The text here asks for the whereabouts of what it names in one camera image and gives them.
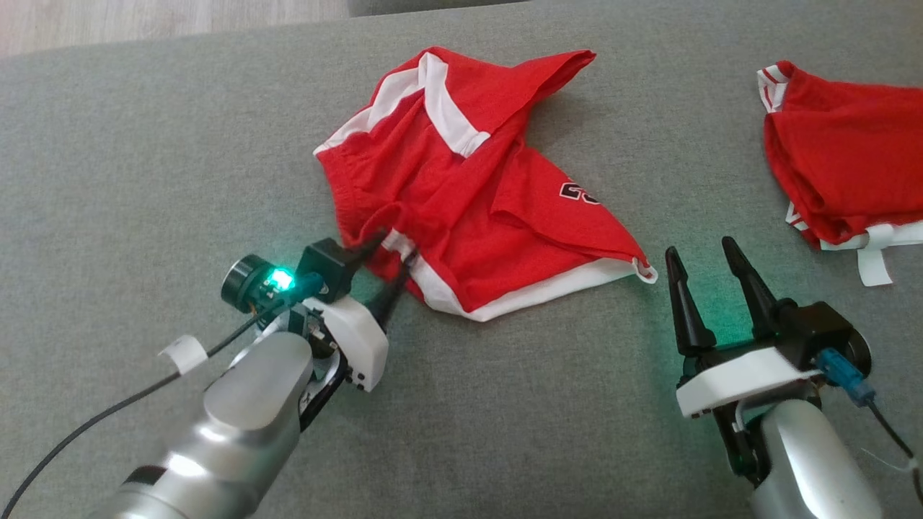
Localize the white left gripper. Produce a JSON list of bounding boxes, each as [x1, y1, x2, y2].
[[288, 229, 420, 394]]

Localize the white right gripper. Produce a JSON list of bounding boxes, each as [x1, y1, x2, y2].
[[664, 236, 824, 485]]

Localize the red white basketball shorts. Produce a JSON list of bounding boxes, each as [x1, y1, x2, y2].
[[313, 46, 659, 324]]

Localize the red basketball jersey number 23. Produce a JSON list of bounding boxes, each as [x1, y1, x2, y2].
[[756, 60, 923, 288]]

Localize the wide grey sofa chaise cushion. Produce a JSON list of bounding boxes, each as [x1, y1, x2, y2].
[[0, 0, 923, 519]]

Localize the grey sofa seat cushion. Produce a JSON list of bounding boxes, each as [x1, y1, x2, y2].
[[348, 0, 536, 17]]

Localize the white cable label tag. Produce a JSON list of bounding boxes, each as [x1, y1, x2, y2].
[[158, 334, 211, 376]]

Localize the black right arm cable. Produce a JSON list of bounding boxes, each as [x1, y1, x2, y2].
[[864, 399, 923, 507]]

